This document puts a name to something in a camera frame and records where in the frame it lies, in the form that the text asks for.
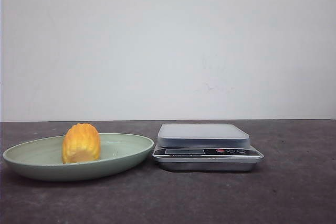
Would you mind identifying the silver digital kitchen scale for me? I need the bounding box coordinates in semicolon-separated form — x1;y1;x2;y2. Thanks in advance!
152;123;264;172

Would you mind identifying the yellow corn cob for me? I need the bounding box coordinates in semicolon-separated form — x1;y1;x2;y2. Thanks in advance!
62;123;101;164

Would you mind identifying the light green oval plate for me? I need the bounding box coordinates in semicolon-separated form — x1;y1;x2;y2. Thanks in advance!
3;133;154;182

